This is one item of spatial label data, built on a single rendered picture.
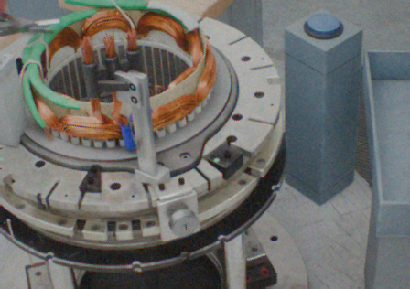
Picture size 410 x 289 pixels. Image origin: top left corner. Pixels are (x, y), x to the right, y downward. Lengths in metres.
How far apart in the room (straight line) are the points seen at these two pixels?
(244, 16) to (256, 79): 0.29
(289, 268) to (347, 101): 0.22
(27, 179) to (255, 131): 0.22
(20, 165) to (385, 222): 0.34
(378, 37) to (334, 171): 1.81
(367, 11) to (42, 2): 2.03
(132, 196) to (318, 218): 0.46
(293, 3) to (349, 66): 2.04
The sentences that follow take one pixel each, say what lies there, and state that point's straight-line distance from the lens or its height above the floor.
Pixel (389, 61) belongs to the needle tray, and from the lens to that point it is 1.01.
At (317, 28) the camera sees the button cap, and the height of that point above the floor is 1.04.
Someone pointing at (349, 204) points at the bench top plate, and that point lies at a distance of 1.22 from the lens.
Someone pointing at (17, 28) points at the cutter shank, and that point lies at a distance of 0.88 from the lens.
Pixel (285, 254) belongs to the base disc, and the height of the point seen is 0.80.
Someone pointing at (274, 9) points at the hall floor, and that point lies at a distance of 3.10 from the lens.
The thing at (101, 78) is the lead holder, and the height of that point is 1.21.
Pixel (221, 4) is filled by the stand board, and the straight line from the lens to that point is 1.11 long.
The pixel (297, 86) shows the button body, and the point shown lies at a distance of 1.13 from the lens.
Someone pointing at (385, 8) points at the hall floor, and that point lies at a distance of 3.14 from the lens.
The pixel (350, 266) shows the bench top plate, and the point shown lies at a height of 0.78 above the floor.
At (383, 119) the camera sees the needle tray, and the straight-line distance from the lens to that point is 0.97.
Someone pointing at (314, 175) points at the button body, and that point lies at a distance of 1.19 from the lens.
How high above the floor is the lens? 1.63
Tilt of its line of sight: 39 degrees down
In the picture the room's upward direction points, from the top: 4 degrees counter-clockwise
